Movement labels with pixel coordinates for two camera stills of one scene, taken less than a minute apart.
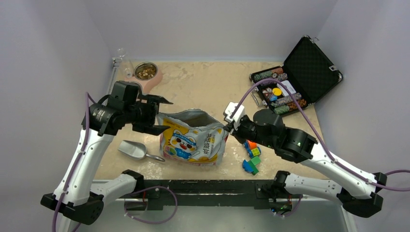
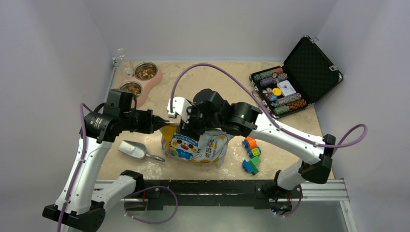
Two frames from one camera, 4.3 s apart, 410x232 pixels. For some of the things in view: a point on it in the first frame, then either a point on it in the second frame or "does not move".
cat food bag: (195, 137) does not move
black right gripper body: (246, 130) -> (197, 123)
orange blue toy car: (252, 148) does not move
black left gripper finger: (156, 99) -> (158, 122)
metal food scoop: (136, 151) does not move
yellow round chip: (276, 91) does not move
